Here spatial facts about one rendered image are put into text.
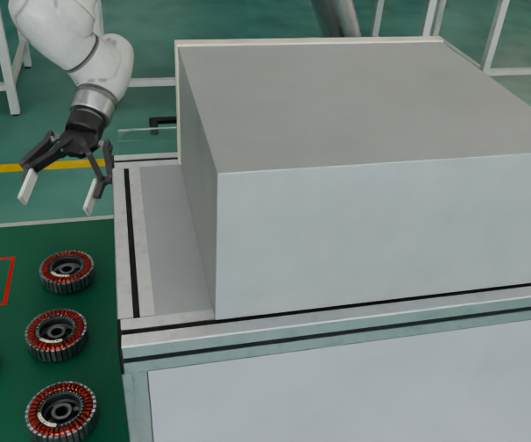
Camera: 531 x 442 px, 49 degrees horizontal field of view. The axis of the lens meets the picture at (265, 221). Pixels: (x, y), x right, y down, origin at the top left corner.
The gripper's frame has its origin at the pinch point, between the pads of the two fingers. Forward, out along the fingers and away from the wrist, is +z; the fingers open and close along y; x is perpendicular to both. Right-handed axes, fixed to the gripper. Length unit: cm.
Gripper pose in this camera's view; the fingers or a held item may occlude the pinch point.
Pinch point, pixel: (55, 202)
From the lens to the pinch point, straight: 123.8
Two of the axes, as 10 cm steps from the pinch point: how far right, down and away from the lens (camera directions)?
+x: -0.4, -4.4, -9.0
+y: -9.8, -1.6, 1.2
